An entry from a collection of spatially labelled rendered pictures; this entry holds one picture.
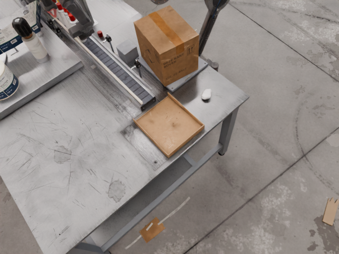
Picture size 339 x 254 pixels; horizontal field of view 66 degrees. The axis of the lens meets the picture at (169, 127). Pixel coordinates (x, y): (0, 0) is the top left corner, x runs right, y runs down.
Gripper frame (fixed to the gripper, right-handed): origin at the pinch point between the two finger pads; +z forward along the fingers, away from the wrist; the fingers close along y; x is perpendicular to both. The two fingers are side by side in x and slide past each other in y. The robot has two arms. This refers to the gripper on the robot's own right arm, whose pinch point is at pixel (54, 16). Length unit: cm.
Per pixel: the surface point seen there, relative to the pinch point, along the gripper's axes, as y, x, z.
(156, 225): 123, -32, 101
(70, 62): 27.4, -10.7, 13.6
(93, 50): 29.3, 6.0, 13.7
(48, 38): -2.7, -10.7, 13.4
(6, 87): 25, -49, 7
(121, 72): 58, 9, 14
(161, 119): 98, 6, 19
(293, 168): 163, 80, 103
